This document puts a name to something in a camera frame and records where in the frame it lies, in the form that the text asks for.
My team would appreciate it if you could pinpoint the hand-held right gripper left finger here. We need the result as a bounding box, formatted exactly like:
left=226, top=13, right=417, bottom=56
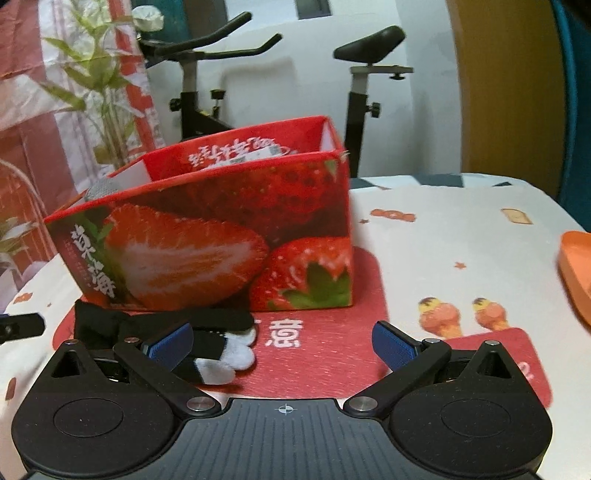
left=41, top=322, right=222, bottom=421

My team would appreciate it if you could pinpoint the wooden door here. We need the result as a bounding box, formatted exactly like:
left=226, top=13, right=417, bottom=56
left=445, top=0, right=573, bottom=178

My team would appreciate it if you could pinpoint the grey cloth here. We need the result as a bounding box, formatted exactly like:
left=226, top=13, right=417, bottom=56
left=83, top=178, right=122, bottom=204

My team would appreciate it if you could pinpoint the black framed window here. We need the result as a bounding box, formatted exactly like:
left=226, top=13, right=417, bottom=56
left=295, top=0, right=329, bottom=19

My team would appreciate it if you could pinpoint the orange plastic tray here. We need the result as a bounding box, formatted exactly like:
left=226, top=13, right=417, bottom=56
left=556, top=231, right=591, bottom=326

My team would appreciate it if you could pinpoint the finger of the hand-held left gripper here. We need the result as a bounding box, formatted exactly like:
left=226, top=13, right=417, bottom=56
left=0, top=313, right=45, bottom=344

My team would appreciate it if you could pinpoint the red strawberry print cardboard box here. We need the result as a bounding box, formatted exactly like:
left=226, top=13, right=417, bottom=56
left=44, top=115, right=355, bottom=312

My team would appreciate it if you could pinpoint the black exercise bike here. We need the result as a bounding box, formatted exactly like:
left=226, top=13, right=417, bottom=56
left=139, top=11, right=414, bottom=178

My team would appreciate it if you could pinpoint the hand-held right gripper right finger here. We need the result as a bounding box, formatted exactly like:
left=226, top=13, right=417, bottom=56
left=344, top=320, right=527, bottom=421

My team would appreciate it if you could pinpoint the teal curtain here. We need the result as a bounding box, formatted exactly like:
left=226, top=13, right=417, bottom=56
left=551, top=0, right=591, bottom=232

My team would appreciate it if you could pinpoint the white plastic bag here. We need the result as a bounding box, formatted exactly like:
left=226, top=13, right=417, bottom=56
left=131, top=4, right=164, bottom=32

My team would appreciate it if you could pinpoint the red white plant print curtain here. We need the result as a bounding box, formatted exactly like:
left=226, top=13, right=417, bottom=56
left=0, top=0, right=185, bottom=296

